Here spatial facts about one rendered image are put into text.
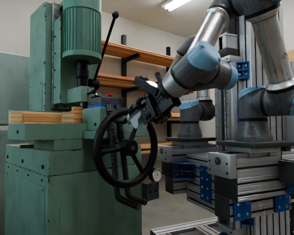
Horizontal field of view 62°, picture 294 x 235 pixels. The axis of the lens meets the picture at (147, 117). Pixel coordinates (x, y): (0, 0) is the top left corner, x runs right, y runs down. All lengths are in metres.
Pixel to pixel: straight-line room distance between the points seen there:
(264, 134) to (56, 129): 0.81
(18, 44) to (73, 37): 2.44
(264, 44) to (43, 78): 1.00
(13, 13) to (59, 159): 2.91
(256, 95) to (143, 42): 3.58
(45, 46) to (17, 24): 2.31
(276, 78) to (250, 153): 0.30
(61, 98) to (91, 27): 0.36
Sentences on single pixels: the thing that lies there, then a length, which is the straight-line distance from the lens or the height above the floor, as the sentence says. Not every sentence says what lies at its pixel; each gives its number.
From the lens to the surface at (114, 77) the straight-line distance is 3.38.
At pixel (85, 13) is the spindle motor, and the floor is 1.39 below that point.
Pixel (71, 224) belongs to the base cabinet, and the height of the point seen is 0.52.
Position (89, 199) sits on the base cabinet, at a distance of 1.05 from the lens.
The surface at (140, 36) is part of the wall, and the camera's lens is 4.52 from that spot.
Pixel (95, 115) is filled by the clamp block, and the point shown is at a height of 0.93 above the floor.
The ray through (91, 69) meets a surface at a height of 1.21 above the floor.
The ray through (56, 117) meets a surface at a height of 0.93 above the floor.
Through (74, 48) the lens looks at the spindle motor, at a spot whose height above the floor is 1.23.
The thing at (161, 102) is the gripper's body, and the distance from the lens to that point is 0.69.
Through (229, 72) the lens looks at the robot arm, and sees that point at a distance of 0.71.
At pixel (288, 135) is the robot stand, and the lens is 1.54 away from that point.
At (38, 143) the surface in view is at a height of 0.82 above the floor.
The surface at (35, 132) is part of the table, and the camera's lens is 0.93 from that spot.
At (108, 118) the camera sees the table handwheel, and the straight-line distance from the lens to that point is 0.83.
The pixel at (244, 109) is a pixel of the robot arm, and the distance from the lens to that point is 1.12.
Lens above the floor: 0.88
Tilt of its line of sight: 2 degrees up
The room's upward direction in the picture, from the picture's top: 1 degrees counter-clockwise
